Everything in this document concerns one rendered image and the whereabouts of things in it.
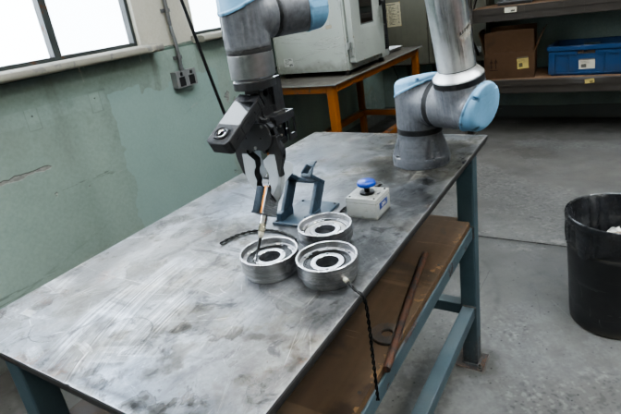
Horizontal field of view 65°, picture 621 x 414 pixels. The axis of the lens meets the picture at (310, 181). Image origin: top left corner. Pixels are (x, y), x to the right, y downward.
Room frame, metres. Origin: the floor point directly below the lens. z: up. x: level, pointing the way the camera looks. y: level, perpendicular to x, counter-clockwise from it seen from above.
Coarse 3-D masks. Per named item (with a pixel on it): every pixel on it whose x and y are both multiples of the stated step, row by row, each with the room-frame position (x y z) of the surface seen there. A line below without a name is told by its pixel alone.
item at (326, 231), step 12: (312, 216) 0.90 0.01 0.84; (324, 216) 0.90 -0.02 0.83; (336, 216) 0.89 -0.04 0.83; (348, 216) 0.87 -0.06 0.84; (300, 228) 0.87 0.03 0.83; (312, 228) 0.86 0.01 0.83; (324, 228) 0.87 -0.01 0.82; (336, 228) 0.85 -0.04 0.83; (348, 228) 0.82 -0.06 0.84; (300, 240) 0.84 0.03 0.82; (312, 240) 0.81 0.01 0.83; (324, 240) 0.80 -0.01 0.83; (348, 240) 0.83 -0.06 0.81
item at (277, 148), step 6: (276, 138) 0.78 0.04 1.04; (276, 144) 0.78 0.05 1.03; (282, 144) 0.79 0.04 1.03; (270, 150) 0.79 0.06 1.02; (276, 150) 0.78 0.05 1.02; (282, 150) 0.78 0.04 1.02; (276, 156) 0.78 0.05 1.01; (282, 156) 0.78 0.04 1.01; (276, 162) 0.78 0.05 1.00; (282, 162) 0.78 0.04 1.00; (282, 168) 0.78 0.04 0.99; (282, 174) 0.79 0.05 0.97
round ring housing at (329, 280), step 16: (336, 240) 0.78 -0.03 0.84; (304, 256) 0.76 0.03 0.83; (320, 256) 0.75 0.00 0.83; (336, 256) 0.74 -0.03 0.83; (352, 256) 0.73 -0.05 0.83; (304, 272) 0.69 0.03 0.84; (320, 272) 0.68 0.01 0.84; (336, 272) 0.68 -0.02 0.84; (352, 272) 0.69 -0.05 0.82; (320, 288) 0.69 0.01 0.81; (336, 288) 0.68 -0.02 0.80
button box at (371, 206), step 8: (352, 192) 0.98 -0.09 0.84; (360, 192) 0.96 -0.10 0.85; (368, 192) 0.96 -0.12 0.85; (376, 192) 0.96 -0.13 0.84; (384, 192) 0.96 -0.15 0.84; (352, 200) 0.95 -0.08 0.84; (360, 200) 0.94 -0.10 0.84; (368, 200) 0.93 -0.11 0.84; (376, 200) 0.92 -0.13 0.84; (384, 200) 0.95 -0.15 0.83; (352, 208) 0.95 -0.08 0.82; (360, 208) 0.94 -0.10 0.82; (368, 208) 0.93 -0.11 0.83; (376, 208) 0.92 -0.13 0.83; (384, 208) 0.95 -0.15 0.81; (352, 216) 0.95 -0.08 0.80; (360, 216) 0.94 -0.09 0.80; (368, 216) 0.93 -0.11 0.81; (376, 216) 0.92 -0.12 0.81
